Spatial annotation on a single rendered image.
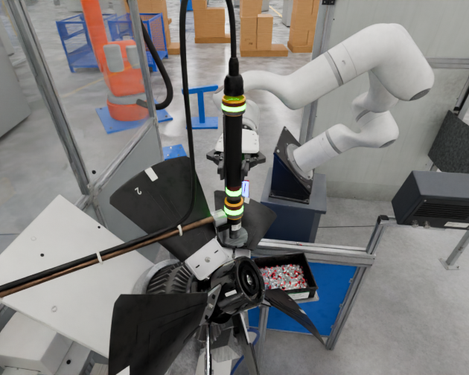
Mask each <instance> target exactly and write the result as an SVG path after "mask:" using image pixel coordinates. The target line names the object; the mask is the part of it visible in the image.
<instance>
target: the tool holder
mask: <svg viewBox="0 0 469 375"><path fill-rule="evenodd" d="M221 211H222V209H220V210H218V211H214V212H211V213H210V215H211V216H213V217H214V221H213V224H214V226H215V228H216V229H217V230H218V237H219V238H220V240H221V242H222V244H223V245H225V246H227V247H229V248H239V247H241V246H243V245H245V244H246V241H247V238H248V234H247V231H246V230H245V229H244V228H243V227H241V229H240V236H239V237H238V238H237V239H234V240H233V239H230V238H229V229H230V223H229V222H228V220H227V216H226V215H222V216H220V217H219V216H217V215H216V213H218V212H221Z"/></svg>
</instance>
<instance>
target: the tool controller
mask: <svg viewBox="0 0 469 375"><path fill-rule="evenodd" d="M392 207H393V211H394V214H395V219H396V221H397V224H398V225H411V226H412V227H413V228H417V227H418V226H423V227H424V228H430V227H432V228H449V229H459V230H468V231H469V173H446V172H434V171H423V170H412V172H411V173H410V174H409V175H408V177H407V178H406V180H405V182H404V183H403V184H402V186H401V188H400V189H399V190H398V192H397V193H396V194H395V196H394V198H393V199H392Z"/></svg>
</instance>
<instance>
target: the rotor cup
mask: <svg viewBox="0 0 469 375"><path fill-rule="evenodd" d="M230 261H233V262H232V263H230V264H228V265H225V266H223V265H224V264H226V263H228V262H230ZM230 261H228V262H225V263H223V264H222V265H221V266H219V267H218V268H217V269H215V270H214V271H213V272H212V273H211V274H210V275H208V276H207V277H206V278H204V279H203V280H199V279H197V277H196V276H195V275H194V277H193V280H192V283H191V293H193V292H207V291H209V290H210V289H211V288H212V287H214V286H215V285H217V284H218V283H219V282H221V290H220V293H219V295H218V298H217V302H216V304H215V307H214V311H213V313H212V314H211V316H210V318H208V320H206V322H207V323H209V324H212V325H220V324H224V323H226V322H227V321H228V320H229V319H230V318H231V316H232V315H233V314H236V313H240V312H243V311H244V310H248V309H251V308H253V307H257V306H259V305H260V304H261V303H262V302H263V301H264V297H265V284H264V279H263V276H262V274H261V271H260V269H259V268H258V266H257V265H256V264H255V262H254V261H253V260H252V259H250V258H249V257H247V256H239V257H236V258H235V259H232V260H230ZM247 276H250V277H251V278H252V284H251V285H250V284H248V282H247V279H246V278H247ZM233 290H235V291H236V293H235V294H233V295H229V296H227V297H226V295H225V294H226V293H227V292H231V291H233Z"/></svg>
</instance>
